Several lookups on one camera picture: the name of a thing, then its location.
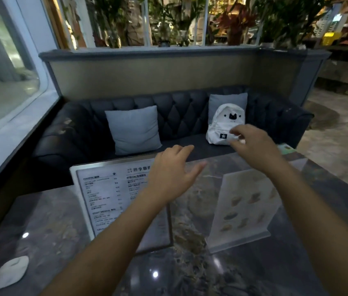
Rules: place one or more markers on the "row of leafy plants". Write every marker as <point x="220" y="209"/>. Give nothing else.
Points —
<point x="238" y="18"/>

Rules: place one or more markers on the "person's right forearm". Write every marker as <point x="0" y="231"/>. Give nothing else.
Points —
<point x="321" y="231"/>

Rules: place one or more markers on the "dark tufted leather sofa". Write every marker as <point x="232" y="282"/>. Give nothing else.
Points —
<point x="180" y="117"/>

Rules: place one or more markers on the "person's right hand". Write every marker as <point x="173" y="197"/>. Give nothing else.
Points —
<point x="260" y="147"/>

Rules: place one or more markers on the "person's left hand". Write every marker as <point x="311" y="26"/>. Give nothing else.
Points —
<point x="170" y="175"/>

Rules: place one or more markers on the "metal-framed text menu stand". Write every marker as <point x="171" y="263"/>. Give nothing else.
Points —
<point x="109" y="194"/>

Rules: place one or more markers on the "white oval call button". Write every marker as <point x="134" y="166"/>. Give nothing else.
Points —
<point x="10" y="272"/>

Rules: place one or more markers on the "dark marble table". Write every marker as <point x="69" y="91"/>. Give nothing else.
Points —
<point x="284" y="268"/>

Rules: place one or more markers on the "rounded glass window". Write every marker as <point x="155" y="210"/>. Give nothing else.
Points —
<point x="1" y="89"/>

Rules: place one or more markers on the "dark low counter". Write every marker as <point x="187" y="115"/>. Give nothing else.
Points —
<point x="346" y="70"/>

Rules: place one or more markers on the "person's left forearm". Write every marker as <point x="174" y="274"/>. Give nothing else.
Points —
<point x="109" y="249"/>

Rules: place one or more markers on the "white backpack with cat print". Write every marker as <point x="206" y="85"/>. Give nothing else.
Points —
<point x="220" y="126"/>

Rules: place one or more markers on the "glass vase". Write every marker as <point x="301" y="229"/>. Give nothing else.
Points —
<point x="113" y="38"/>

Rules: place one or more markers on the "beige booth partition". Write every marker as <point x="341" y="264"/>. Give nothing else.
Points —
<point x="161" y="73"/>

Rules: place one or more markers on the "grey-blue cushion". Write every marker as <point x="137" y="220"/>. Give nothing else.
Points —
<point x="134" y="130"/>
<point x="217" y="101"/>

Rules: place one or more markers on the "clear acrylic picture menu stand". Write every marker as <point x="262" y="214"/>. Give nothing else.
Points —
<point x="241" y="206"/>

